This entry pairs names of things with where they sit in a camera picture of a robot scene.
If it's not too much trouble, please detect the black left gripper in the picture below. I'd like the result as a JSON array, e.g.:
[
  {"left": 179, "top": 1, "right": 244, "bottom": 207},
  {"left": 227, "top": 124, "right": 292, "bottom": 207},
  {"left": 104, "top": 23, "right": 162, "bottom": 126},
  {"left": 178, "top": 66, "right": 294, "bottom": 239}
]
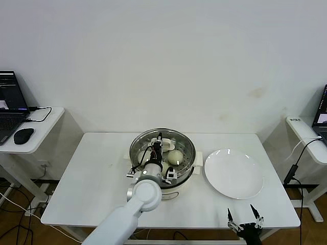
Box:
[{"left": 150, "top": 132, "right": 165, "bottom": 166}]

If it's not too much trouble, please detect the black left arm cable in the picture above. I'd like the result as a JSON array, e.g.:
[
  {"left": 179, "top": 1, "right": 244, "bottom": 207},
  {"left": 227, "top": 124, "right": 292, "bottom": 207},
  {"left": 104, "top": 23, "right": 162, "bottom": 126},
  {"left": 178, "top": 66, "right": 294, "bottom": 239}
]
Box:
[{"left": 131, "top": 146, "right": 154, "bottom": 171}]

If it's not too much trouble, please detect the stainless steel steamer basket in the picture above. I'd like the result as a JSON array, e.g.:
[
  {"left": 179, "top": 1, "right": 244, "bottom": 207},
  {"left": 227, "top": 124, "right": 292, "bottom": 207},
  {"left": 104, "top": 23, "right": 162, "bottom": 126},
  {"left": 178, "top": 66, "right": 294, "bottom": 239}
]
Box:
[{"left": 124, "top": 127, "right": 204, "bottom": 184}]

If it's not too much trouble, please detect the black floor cable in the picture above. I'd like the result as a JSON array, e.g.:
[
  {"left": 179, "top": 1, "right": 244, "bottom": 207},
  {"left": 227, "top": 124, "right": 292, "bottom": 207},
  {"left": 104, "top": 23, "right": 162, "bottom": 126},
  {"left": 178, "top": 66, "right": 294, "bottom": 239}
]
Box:
[{"left": 0, "top": 184, "right": 35, "bottom": 245}]

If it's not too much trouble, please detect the black laptop with dark screen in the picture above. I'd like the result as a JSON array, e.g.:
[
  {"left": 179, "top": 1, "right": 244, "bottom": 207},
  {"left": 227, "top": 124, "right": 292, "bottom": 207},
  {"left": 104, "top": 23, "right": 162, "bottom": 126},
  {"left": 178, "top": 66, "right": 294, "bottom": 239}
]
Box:
[{"left": 311, "top": 84, "right": 327, "bottom": 149}]

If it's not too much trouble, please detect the black laptop with pink windows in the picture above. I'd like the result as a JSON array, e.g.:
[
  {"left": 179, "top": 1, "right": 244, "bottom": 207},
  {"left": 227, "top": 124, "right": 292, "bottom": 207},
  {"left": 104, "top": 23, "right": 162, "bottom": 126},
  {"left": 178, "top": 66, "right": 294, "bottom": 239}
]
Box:
[{"left": 0, "top": 70, "right": 31, "bottom": 146}]

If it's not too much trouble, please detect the white side table with mouse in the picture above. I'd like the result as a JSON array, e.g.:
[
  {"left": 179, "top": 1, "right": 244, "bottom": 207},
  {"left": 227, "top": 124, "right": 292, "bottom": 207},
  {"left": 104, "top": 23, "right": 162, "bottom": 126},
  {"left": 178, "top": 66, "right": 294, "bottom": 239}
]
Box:
[{"left": 0, "top": 106, "right": 64, "bottom": 205}]

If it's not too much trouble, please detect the black computer mouse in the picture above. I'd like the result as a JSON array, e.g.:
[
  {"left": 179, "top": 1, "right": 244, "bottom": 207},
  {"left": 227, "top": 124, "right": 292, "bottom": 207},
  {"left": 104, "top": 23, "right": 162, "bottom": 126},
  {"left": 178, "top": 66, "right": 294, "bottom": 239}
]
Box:
[{"left": 13, "top": 128, "right": 35, "bottom": 145}]

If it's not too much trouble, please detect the white table frame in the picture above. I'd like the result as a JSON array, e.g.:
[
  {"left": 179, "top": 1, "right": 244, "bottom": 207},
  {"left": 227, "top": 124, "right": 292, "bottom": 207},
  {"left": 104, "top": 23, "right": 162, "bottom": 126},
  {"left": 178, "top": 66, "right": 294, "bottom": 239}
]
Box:
[{"left": 126, "top": 226, "right": 252, "bottom": 245}]

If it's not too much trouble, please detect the white round plate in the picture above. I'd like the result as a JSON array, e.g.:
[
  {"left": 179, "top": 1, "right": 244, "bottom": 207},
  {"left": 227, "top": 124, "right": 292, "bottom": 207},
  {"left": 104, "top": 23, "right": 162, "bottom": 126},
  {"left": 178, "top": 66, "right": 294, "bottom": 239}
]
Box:
[{"left": 203, "top": 149, "right": 264, "bottom": 200}]

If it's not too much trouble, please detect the cream electric cooker pot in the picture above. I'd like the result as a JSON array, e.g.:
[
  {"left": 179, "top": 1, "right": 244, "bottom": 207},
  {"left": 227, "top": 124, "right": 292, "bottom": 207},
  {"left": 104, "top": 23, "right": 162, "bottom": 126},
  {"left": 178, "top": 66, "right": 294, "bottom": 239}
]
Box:
[{"left": 131, "top": 165, "right": 204, "bottom": 201}]

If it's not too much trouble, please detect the black cable with adapter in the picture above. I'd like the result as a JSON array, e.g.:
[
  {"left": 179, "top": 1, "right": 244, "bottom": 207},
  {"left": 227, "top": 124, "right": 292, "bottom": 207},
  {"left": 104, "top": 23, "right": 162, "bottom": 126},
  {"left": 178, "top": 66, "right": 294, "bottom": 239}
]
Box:
[{"left": 283, "top": 139, "right": 323, "bottom": 245}]

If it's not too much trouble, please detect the black laptop charger cable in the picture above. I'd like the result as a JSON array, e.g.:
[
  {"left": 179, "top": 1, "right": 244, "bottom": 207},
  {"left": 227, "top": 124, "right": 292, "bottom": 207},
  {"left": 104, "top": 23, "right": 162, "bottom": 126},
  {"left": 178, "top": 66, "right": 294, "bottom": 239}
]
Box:
[{"left": 24, "top": 106, "right": 52, "bottom": 123}]

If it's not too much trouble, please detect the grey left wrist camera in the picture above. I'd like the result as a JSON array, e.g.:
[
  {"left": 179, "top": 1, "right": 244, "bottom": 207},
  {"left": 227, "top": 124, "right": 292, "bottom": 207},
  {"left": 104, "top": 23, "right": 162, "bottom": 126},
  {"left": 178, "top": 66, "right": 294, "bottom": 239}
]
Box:
[{"left": 163, "top": 168, "right": 178, "bottom": 185}]

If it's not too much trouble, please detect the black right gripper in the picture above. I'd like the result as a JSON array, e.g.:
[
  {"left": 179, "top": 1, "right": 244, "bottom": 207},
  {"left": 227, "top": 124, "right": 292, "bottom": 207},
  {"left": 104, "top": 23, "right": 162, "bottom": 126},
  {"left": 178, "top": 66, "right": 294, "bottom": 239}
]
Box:
[{"left": 226, "top": 204, "right": 265, "bottom": 245}]

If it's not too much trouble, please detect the white floor cable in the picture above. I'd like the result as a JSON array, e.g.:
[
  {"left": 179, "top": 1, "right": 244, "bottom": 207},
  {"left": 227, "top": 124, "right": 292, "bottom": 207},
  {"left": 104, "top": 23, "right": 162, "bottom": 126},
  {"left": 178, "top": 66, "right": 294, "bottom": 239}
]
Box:
[{"left": 0, "top": 192, "right": 84, "bottom": 243}]

